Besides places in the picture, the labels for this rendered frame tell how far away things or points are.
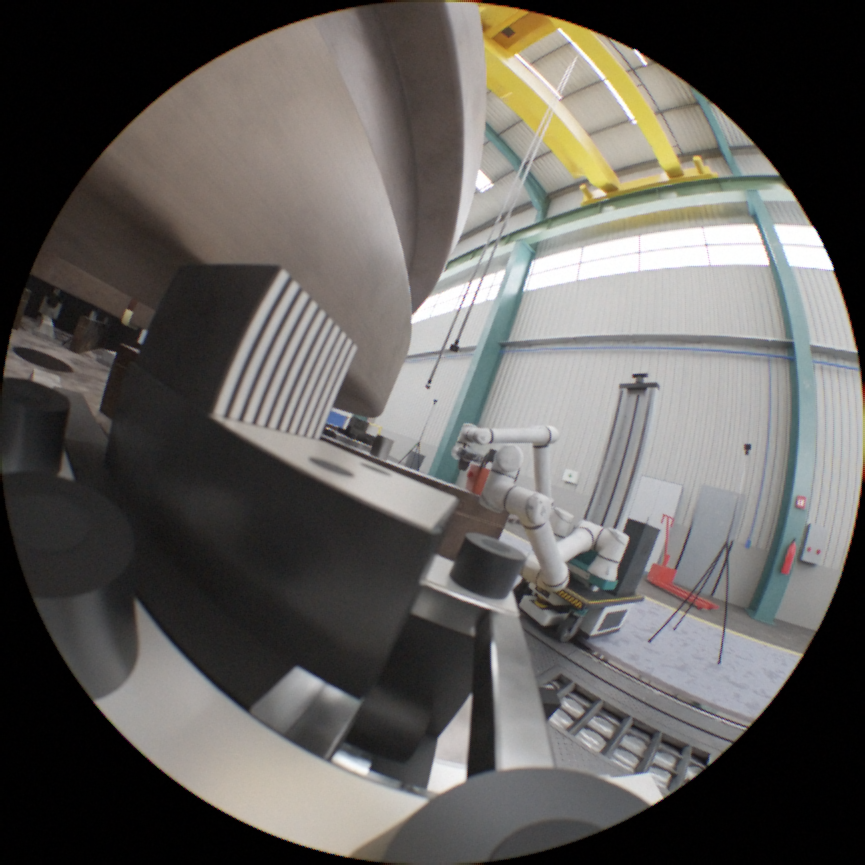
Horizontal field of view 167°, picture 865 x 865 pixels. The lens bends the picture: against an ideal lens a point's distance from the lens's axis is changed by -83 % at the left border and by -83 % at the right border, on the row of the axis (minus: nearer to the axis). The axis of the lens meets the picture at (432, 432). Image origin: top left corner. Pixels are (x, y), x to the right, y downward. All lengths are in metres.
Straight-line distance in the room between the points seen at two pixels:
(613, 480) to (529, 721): 2.08
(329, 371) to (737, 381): 8.18
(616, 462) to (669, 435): 5.55
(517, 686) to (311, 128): 0.48
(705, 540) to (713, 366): 4.05
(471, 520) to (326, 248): 1.19
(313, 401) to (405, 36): 0.77
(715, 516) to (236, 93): 7.36
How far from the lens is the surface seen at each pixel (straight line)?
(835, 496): 8.08
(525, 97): 11.38
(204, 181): 0.28
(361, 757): 0.22
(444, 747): 0.61
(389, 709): 0.26
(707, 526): 7.18
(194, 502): 0.15
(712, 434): 7.65
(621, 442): 2.25
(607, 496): 2.18
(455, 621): 0.27
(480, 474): 1.31
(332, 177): 0.39
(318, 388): 0.21
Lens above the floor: 0.78
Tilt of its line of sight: 4 degrees up
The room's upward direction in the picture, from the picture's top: 21 degrees clockwise
